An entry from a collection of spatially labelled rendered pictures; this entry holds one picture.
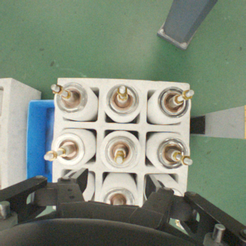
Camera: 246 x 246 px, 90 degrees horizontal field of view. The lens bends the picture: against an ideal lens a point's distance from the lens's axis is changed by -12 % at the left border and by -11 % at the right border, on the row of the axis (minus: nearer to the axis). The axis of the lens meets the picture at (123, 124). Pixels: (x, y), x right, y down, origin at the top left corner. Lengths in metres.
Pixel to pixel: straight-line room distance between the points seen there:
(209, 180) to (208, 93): 0.38
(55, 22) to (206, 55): 0.72
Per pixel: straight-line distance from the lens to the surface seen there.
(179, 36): 0.68
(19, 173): 0.59
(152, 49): 0.68
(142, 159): 0.40
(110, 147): 0.31
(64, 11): 0.85
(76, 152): 0.33
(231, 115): 0.39
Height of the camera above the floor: 0.56
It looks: 87 degrees down
